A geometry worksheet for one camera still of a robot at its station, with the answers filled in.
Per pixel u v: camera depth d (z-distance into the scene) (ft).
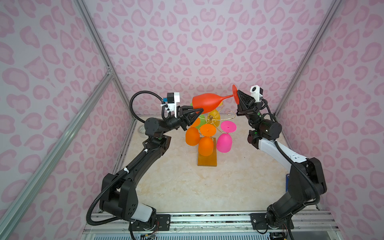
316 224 2.40
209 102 1.92
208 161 3.04
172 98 1.73
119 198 1.36
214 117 2.46
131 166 1.54
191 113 1.99
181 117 1.81
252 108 1.81
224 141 2.42
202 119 2.48
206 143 2.38
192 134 2.55
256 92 2.02
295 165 1.54
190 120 1.91
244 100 1.96
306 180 1.37
